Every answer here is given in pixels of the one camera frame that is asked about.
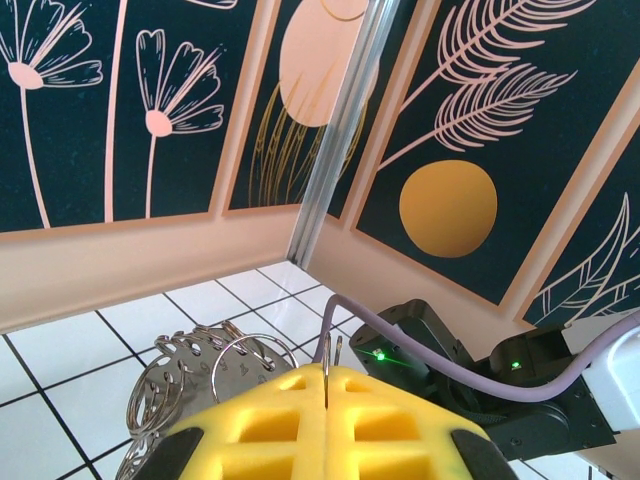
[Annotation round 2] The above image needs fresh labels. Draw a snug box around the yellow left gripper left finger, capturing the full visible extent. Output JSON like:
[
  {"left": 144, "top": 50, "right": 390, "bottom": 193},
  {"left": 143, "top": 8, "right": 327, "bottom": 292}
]
[{"left": 117, "top": 363, "right": 328, "bottom": 480}]

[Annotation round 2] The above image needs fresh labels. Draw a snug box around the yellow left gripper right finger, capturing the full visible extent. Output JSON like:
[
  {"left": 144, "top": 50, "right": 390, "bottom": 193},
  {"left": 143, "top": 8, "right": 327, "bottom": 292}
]
[{"left": 325, "top": 364, "right": 521, "bottom": 480}]

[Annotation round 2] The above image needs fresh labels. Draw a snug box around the silver chain necklace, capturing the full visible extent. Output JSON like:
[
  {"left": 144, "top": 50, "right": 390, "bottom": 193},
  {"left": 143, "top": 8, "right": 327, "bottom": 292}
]
[{"left": 115, "top": 319, "right": 301, "bottom": 480}]

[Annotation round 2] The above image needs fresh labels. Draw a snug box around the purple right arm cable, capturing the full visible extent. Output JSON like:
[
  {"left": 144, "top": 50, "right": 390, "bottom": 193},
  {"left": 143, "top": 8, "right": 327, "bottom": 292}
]
[{"left": 314, "top": 294, "right": 640, "bottom": 404}]

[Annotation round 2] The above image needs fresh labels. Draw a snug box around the aluminium frame post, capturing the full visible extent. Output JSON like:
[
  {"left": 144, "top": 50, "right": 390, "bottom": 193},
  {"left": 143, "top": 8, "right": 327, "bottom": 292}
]
[{"left": 287, "top": 0, "right": 397, "bottom": 267}]

